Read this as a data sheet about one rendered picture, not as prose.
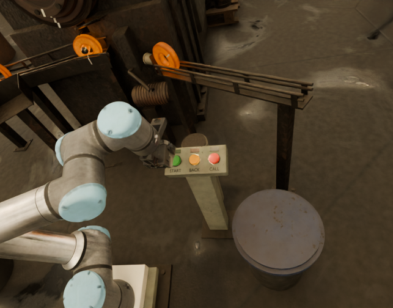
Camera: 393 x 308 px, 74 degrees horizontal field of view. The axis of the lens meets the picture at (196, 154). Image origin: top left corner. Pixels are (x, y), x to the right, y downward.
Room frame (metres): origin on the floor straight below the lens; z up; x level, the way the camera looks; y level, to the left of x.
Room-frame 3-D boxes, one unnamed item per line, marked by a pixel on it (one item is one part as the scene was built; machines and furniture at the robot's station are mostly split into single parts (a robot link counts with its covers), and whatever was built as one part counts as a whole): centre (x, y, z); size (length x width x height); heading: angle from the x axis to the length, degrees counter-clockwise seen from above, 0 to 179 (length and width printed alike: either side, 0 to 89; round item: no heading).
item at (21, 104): (1.50, 0.93, 0.36); 0.26 x 0.20 x 0.72; 104
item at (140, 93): (1.32, 0.12, 0.27); 0.22 x 0.13 x 0.53; 69
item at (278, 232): (0.35, -0.18, 0.21); 0.32 x 0.32 x 0.43
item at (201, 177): (0.63, 0.01, 0.31); 0.24 x 0.16 x 0.62; 69
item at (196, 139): (0.79, -0.01, 0.26); 0.12 x 0.12 x 0.52
